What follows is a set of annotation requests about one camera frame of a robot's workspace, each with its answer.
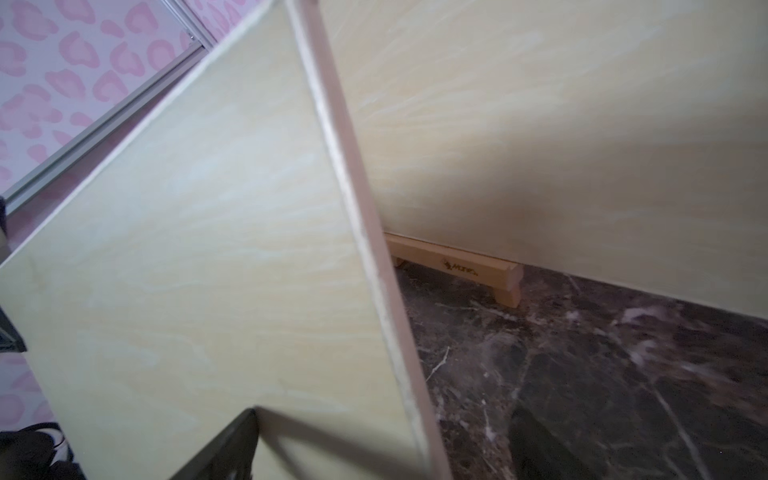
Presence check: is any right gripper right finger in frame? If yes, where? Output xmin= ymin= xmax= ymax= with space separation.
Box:
xmin=508 ymin=407 xmax=598 ymax=480

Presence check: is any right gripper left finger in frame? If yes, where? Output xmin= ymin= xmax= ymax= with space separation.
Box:
xmin=171 ymin=408 xmax=260 ymax=480

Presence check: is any plywood board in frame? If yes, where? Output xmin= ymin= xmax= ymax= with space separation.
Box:
xmin=1 ymin=1 xmax=451 ymax=479
xmin=320 ymin=1 xmax=767 ymax=318

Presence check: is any back wooden easel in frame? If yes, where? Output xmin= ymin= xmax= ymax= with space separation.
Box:
xmin=385 ymin=233 xmax=524 ymax=308

